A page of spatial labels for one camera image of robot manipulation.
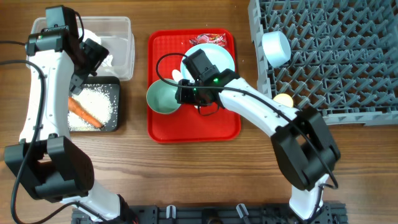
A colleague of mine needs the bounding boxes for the yellow cup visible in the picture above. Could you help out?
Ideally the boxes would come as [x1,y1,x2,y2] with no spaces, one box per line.
[273,93,294,108]

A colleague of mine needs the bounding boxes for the light blue plate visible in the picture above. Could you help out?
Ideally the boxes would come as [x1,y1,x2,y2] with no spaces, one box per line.
[185,44,236,73]

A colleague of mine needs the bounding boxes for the grey dishwasher rack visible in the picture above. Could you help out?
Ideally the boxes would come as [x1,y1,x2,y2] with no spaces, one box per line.
[248,0,397,126]

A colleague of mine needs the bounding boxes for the red candy wrapper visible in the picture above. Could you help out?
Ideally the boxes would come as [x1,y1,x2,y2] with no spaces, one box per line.
[189,34,228,47]

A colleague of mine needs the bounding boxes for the black tray bin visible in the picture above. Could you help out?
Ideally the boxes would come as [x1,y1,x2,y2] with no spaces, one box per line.
[68,77,121,132]

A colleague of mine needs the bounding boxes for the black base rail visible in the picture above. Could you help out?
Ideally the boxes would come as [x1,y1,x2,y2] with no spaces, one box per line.
[71,202,349,224]

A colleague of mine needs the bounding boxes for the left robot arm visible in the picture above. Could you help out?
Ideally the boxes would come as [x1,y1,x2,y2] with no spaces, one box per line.
[5,26,138,223]

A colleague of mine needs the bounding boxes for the white rice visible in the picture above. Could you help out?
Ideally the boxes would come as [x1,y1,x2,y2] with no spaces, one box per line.
[68,84,120,132]

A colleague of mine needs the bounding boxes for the white napkin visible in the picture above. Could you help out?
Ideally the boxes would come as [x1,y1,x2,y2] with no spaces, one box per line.
[78,28,113,67]

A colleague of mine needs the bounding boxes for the green bowl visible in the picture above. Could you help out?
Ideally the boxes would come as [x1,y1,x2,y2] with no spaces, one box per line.
[146,80,181,114]

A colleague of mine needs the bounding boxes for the white spoon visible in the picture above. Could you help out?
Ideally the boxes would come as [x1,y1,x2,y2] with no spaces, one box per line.
[172,69,183,83]

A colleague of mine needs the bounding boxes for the red serving tray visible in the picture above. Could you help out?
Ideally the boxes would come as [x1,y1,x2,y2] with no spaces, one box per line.
[147,28,241,143]

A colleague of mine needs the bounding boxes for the light blue bowl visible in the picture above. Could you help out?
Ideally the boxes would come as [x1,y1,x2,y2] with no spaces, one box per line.
[262,31,292,68]

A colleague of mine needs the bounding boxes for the orange carrot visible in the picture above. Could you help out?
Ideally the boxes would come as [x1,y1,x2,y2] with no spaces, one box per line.
[68,97,103,129]

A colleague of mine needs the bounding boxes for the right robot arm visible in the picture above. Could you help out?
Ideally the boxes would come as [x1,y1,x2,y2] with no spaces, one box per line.
[175,50,341,221]

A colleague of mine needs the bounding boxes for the clear plastic bin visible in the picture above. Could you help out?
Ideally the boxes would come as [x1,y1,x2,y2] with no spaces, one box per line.
[25,16,136,82]

